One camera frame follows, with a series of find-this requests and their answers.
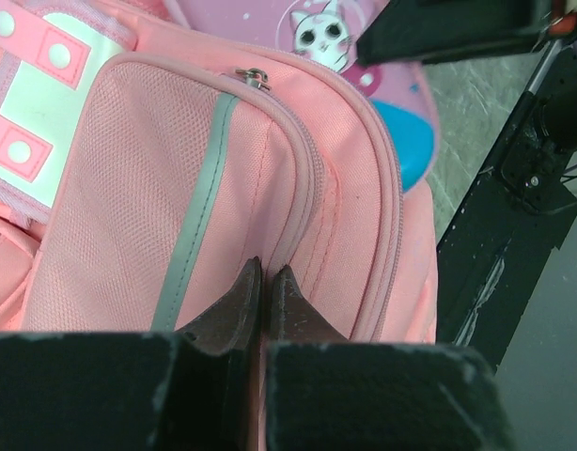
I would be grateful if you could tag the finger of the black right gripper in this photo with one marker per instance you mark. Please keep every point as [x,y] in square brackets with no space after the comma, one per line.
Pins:
[436,32]

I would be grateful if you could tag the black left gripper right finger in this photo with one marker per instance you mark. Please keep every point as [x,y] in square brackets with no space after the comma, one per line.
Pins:
[293,318]

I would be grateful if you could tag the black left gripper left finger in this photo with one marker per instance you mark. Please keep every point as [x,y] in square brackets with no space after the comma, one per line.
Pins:
[229,327]

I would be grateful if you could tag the pink blue pencil case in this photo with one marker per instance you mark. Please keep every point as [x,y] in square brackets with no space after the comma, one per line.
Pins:
[325,32]

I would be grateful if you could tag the pink student backpack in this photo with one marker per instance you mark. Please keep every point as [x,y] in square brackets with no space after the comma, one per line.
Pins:
[142,163]

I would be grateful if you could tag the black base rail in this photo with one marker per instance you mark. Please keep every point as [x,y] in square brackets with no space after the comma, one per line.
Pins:
[518,209]

